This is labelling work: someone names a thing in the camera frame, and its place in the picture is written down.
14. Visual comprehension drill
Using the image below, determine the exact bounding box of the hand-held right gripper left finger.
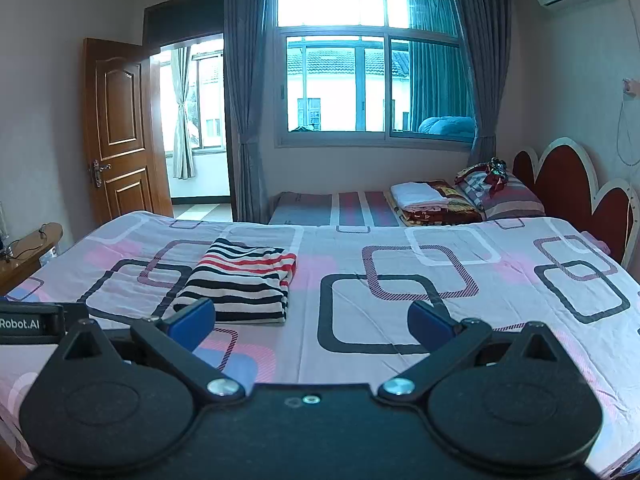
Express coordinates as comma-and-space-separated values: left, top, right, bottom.
55, 298, 247, 403

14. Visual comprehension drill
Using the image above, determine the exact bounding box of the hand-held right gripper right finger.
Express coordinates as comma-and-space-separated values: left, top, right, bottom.
377, 300, 569, 403

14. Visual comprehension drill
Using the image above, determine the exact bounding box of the striped knit sweater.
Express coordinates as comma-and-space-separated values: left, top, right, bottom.
172, 237, 298, 325

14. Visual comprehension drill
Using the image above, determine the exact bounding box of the wooden side table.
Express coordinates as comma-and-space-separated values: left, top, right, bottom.
0, 222, 64, 296

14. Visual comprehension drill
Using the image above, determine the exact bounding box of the patterned bed sheet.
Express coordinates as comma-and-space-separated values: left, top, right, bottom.
0, 210, 640, 478

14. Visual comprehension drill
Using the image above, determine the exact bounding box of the white folded towel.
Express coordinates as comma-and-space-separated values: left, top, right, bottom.
390, 181, 451, 212

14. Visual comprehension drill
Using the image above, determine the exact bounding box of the plaid pillow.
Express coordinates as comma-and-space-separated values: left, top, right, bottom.
455, 165, 546, 222

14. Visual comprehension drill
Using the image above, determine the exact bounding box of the bed with striped sheet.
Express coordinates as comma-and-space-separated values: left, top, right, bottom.
267, 190, 401, 227

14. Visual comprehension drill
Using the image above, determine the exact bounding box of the colourful cloth bundle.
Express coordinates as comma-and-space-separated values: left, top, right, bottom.
457, 157, 508, 193

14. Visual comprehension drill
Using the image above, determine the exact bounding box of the white sheer curtain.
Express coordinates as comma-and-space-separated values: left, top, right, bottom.
170, 47, 196, 181

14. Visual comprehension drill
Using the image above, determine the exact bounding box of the red white headboard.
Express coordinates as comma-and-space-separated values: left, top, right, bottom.
512, 137, 640, 271

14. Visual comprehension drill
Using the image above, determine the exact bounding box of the balcony window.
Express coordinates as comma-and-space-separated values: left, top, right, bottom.
160, 50, 224, 153

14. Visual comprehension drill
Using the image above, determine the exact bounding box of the brown wooden door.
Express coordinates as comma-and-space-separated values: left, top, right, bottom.
82, 37, 173, 226

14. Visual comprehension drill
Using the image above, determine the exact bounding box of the grey curtain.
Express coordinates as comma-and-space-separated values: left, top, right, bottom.
222, 0, 273, 223
440, 0, 516, 166

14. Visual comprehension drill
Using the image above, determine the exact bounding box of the teal curtain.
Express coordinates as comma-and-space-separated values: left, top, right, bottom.
407, 0, 473, 131

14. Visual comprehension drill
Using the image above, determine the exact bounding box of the sliding glass window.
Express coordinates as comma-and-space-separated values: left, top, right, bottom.
272, 0, 476, 150

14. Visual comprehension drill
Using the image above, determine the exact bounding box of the white wall cable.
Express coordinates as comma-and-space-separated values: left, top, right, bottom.
616, 95, 640, 168

